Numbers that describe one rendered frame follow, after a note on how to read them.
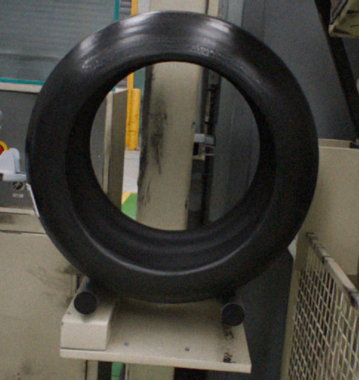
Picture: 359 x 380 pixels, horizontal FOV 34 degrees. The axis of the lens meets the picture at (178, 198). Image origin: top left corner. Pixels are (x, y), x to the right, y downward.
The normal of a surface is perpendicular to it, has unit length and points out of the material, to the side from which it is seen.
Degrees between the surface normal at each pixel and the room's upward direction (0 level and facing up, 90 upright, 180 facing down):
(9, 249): 90
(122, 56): 80
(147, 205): 90
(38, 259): 90
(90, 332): 90
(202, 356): 0
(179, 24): 42
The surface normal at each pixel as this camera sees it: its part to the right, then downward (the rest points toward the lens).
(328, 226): -0.02, 0.21
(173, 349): 0.07, -0.98
